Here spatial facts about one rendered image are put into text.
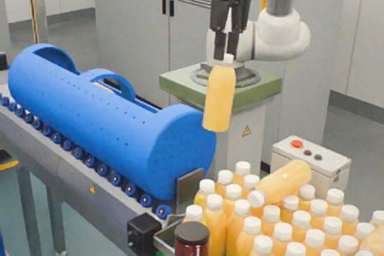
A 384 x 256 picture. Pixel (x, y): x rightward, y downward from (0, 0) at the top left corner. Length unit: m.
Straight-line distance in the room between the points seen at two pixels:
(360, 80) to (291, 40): 2.40
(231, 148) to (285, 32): 0.51
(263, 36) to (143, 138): 0.80
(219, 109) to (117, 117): 0.34
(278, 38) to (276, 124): 1.32
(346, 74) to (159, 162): 3.18
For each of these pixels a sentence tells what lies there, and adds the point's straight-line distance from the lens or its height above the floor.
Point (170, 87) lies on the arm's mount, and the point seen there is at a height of 1.03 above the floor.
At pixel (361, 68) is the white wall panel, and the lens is 4.36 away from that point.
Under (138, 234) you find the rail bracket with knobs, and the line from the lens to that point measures 1.35.
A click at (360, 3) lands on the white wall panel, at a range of 4.26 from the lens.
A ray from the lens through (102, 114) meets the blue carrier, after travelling 1.54.
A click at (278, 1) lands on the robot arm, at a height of 1.40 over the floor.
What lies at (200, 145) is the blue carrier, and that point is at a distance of 1.51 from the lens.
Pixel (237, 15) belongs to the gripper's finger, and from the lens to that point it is 1.30.
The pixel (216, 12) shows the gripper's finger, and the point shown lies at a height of 1.53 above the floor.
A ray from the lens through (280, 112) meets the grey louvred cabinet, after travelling 3.24.
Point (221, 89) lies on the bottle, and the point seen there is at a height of 1.35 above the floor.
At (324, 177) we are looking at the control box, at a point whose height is 1.07.
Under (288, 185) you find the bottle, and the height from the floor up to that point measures 1.14.
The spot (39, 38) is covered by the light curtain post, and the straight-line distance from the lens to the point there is 2.75.
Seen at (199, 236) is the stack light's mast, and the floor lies 1.26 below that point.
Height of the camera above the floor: 1.84
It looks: 26 degrees down
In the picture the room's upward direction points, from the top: 2 degrees counter-clockwise
